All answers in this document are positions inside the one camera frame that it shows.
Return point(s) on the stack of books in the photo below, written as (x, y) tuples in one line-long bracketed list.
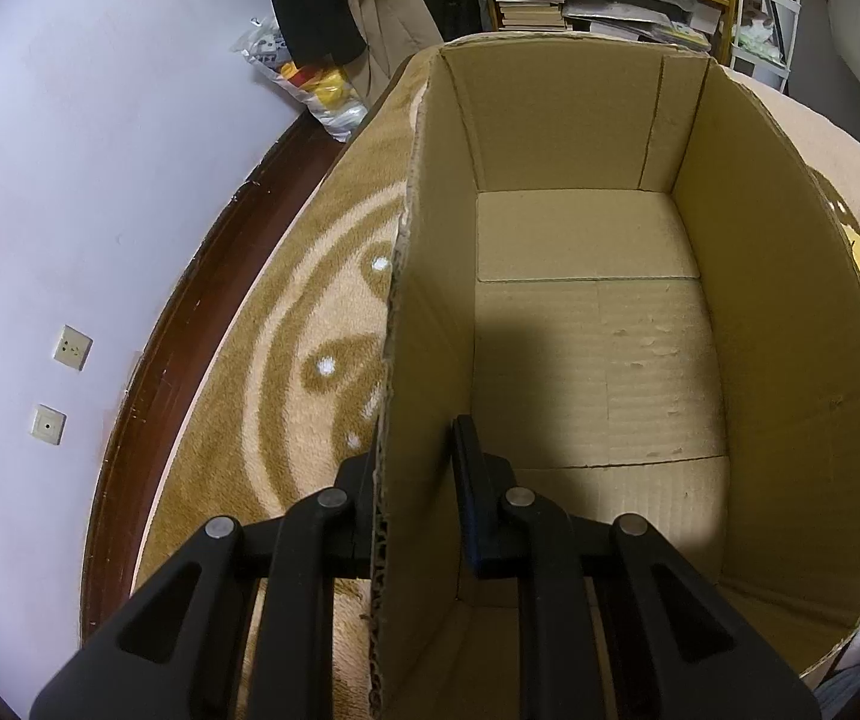
[(531, 14)]

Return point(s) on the white wall socket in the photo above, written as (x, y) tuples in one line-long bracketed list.
[(72, 348), (47, 424)]

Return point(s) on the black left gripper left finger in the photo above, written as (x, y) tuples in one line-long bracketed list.
[(241, 617)]

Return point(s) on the white metal cart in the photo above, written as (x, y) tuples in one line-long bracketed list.
[(763, 40)]

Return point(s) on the black hanging coat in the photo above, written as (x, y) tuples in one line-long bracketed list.
[(318, 30)]

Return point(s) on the cardboard box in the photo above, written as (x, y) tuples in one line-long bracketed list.
[(614, 260)]

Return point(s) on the lower white wall socket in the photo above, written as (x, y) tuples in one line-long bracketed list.
[(47, 424)]

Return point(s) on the plastic bag with yellow items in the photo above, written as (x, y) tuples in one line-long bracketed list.
[(322, 89)]

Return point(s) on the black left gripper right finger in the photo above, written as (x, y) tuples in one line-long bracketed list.
[(612, 620)]

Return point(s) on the beige brown patterned rug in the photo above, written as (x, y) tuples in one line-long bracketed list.
[(300, 381)]

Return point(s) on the upper white wall socket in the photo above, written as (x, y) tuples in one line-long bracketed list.
[(72, 348)]

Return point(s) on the beige hanging coat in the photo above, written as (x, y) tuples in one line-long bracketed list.
[(392, 30)]

